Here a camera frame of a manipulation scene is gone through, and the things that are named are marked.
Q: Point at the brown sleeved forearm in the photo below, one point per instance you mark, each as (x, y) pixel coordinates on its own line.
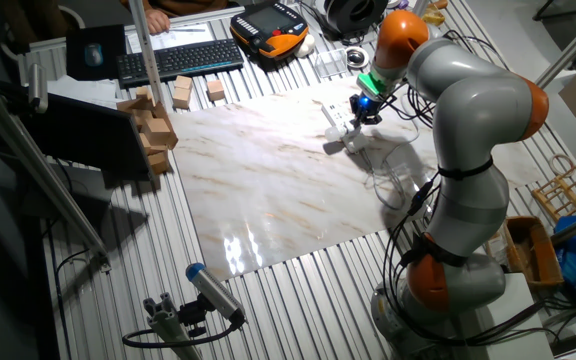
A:
(183, 6)

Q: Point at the white paper sheet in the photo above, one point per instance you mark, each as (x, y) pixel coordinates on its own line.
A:
(178, 37)

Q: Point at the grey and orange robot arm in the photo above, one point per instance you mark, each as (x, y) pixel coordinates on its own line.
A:
(473, 125)

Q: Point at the short aluminium profile mount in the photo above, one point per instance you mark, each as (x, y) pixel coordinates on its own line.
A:
(168, 322)

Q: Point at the grey computer mouse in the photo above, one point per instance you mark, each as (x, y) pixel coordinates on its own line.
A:
(93, 54)

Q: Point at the marble pattern board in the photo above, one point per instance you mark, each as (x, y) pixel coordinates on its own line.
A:
(248, 190)

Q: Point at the orange and black teach pendant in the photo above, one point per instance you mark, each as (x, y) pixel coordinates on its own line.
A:
(268, 27)

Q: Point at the slanted aluminium bar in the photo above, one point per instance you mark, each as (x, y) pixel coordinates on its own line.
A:
(568, 52)

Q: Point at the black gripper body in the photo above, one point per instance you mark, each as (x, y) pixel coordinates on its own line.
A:
(366, 106)

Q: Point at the yellow toy bread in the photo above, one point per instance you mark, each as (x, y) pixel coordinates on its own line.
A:
(435, 17)

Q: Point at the wooden rack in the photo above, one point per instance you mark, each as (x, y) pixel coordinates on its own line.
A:
(565, 190)

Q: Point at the thin aluminium post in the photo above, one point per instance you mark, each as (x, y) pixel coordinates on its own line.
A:
(419, 5)

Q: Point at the silver camera with blue end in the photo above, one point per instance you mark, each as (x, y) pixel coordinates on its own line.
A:
(215, 292)

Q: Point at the brown tray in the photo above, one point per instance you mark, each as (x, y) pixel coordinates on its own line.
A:
(533, 250)

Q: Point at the black monitor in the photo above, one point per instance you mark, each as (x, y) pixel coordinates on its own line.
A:
(88, 135)

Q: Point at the white plug adapter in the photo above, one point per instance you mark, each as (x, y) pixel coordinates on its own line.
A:
(337, 133)

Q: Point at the clear plastic box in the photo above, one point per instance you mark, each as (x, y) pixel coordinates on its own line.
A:
(330, 63)

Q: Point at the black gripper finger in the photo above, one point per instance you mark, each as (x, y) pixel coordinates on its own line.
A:
(355, 125)
(368, 124)

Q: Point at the black mouse pad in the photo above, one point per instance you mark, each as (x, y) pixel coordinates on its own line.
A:
(113, 55)

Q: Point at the long slanted aluminium beam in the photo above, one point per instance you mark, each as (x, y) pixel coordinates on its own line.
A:
(38, 170)

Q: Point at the person's bare hand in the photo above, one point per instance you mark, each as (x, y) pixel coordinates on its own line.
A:
(158, 21)

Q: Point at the small metal bowl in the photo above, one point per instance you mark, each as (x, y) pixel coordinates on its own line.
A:
(355, 56)

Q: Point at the upright aluminium post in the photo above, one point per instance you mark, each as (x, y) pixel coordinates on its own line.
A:
(145, 50)

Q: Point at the small wooden block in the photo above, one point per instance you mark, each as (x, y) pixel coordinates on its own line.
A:
(181, 98)
(158, 131)
(159, 162)
(143, 93)
(183, 82)
(215, 90)
(149, 145)
(133, 104)

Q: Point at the white power strip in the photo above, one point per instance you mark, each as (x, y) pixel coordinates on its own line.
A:
(337, 115)

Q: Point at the green wrist adapter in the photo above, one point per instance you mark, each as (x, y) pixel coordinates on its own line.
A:
(370, 84)

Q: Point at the black spool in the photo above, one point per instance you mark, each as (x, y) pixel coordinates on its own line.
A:
(353, 14)

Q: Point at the black keyboard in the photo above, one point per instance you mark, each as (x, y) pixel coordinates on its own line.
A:
(180, 61)

